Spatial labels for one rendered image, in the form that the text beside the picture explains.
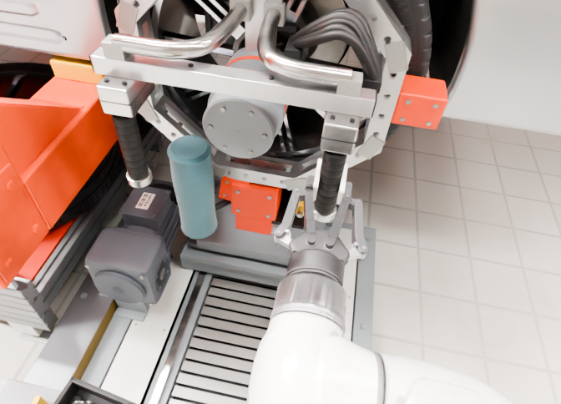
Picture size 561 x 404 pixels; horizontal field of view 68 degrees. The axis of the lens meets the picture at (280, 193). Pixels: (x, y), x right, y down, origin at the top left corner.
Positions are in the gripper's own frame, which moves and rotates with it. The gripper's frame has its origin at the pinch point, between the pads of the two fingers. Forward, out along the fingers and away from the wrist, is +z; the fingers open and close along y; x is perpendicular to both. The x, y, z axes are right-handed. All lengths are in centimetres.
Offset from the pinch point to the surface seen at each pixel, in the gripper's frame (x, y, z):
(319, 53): -2.6, -7.2, 46.3
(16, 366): -83, -81, -16
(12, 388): -38, -52, -31
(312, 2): 9.4, -10.3, 46.3
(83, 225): -56, -70, 20
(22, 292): -49, -70, -8
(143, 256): -42, -42, 5
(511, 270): -83, 77, 55
